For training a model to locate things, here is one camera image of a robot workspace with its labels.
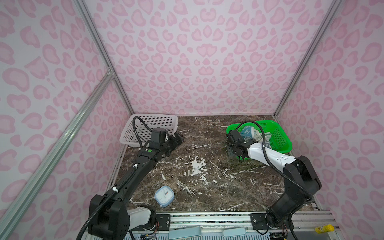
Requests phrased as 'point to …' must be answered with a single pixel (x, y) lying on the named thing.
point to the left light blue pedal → (185, 232)
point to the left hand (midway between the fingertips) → (181, 138)
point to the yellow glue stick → (327, 228)
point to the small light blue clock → (164, 196)
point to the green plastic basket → (280, 140)
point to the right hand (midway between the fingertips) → (233, 148)
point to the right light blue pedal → (234, 232)
